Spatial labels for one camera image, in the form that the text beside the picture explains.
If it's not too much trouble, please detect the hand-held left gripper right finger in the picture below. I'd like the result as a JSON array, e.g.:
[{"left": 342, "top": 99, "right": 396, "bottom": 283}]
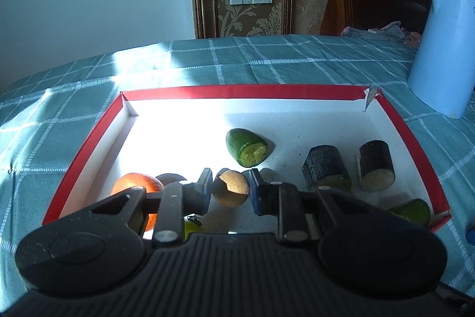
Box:
[{"left": 248, "top": 168, "right": 394, "bottom": 243}]

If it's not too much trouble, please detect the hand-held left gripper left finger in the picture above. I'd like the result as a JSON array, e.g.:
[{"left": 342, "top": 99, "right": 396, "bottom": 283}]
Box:
[{"left": 91, "top": 168, "right": 214, "bottom": 251}]

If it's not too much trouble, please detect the brown round fruit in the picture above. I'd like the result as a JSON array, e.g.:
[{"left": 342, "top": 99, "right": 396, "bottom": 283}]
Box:
[{"left": 211, "top": 168, "right": 250, "bottom": 208}]

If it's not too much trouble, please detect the red cardboard box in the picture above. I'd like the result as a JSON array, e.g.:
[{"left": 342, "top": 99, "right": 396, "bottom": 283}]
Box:
[{"left": 42, "top": 84, "right": 452, "bottom": 232}]

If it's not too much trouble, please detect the yellow-green round fruit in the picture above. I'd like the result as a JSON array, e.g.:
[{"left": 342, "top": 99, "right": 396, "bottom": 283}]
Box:
[{"left": 183, "top": 215, "right": 204, "bottom": 239}]

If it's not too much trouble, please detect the green cucumber piece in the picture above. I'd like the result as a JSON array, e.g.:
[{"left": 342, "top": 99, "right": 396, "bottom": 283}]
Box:
[
  {"left": 388, "top": 198, "right": 432, "bottom": 226},
  {"left": 226, "top": 128, "right": 268, "bottom": 168}
]

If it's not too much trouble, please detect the orange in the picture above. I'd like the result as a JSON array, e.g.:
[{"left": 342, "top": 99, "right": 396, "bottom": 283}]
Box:
[{"left": 110, "top": 172, "right": 165, "bottom": 232}]

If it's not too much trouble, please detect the teal checked blanket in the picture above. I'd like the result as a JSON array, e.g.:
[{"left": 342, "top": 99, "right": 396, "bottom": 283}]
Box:
[{"left": 0, "top": 34, "right": 475, "bottom": 310}]

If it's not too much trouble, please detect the pinkish crumpled cloth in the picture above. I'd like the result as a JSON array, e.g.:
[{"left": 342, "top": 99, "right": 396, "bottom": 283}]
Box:
[{"left": 341, "top": 21, "right": 422, "bottom": 47}]

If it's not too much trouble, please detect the pale blue electric kettle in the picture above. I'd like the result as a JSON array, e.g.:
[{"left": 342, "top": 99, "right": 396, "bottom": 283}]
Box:
[{"left": 407, "top": 0, "right": 475, "bottom": 119}]

